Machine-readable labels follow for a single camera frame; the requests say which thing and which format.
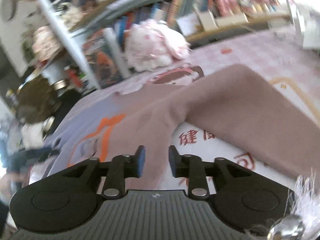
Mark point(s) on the white small storage box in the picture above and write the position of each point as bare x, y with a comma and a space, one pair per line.
207, 20

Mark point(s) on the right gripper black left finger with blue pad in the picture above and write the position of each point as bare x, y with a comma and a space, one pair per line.
90, 172

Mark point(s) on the white wooden bookshelf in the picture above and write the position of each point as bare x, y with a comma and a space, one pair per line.
64, 16

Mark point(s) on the white tablet on books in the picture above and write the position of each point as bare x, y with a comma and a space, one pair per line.
135, 0

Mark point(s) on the purple pink knit sweater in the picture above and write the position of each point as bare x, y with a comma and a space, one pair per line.
235, 104

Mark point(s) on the row of upright books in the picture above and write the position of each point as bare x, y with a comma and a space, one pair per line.
179, 15

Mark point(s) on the fluffy white sleeve cuff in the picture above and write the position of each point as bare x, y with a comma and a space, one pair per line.
305, 204

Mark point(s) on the white pink plush bunny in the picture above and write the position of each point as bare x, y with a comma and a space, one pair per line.
150, 45

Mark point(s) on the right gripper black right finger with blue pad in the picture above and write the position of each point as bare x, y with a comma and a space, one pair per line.
196, 171

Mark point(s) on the Harry Potter book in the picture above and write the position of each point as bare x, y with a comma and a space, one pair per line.
101, 60

